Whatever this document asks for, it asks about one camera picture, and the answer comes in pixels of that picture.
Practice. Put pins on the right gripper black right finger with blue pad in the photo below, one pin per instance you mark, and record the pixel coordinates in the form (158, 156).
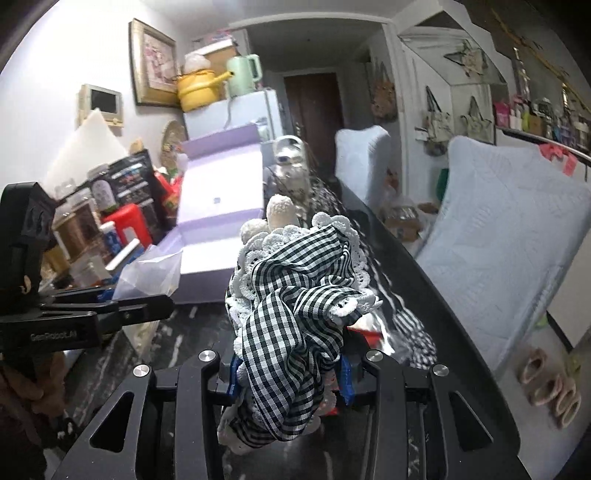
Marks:
(423, 424)

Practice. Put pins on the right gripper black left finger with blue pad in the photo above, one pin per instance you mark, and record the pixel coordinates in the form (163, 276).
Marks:
(158, 424)

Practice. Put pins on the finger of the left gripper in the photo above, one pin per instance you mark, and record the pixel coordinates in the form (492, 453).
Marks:
(95, 294)
(113, 315)

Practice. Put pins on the red snack packet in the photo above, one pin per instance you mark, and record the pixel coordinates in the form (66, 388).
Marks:
(373, 331)

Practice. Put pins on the black white gingham lace cloth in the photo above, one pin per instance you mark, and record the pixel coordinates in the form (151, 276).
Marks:
(290, 299)

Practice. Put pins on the clear plastic bag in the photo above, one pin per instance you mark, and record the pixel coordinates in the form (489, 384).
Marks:
(153, 273)

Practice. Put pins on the red plastic container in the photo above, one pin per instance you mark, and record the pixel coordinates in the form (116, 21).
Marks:
(129, 223)

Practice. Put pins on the black snack bag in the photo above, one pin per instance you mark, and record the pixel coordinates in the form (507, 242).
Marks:
(131, 180)

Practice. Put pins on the pink slipper pair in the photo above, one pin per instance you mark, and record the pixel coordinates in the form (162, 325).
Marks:
(546, 387)

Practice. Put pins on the lavender gift box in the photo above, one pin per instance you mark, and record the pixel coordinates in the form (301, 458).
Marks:
(222, 188)

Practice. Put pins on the woven round mat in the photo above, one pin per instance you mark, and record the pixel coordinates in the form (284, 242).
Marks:
(174, 135)

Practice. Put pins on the white knitted toy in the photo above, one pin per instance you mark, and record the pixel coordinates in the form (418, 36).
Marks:
(280, 212)

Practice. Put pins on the white water bottle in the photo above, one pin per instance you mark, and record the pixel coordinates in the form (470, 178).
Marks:
(291, 173)

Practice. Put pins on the yellow pot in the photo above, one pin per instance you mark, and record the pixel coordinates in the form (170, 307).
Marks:
(200, 88)

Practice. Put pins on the near light blue chair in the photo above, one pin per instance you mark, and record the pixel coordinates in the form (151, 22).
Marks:
(506, 234)

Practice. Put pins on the light blue chair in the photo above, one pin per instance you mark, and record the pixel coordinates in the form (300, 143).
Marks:
(362, 162)
(506, 234)

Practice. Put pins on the gold framed picture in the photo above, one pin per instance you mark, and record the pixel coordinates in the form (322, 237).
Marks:
(153, 64)

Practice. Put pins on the white refrigerator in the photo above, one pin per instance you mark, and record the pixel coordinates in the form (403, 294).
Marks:
(261, 108)

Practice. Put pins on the green electric kettle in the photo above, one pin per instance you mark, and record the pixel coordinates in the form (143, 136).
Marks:
(246, 73)

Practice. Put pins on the far light blue chair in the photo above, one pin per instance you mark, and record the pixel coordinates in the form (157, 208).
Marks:
(362, 162)

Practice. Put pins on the dark wooden door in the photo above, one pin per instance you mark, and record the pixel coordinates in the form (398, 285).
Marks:
(316, 114)

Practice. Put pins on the wall intercom panel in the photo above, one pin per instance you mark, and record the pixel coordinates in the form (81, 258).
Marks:
(107, 102)

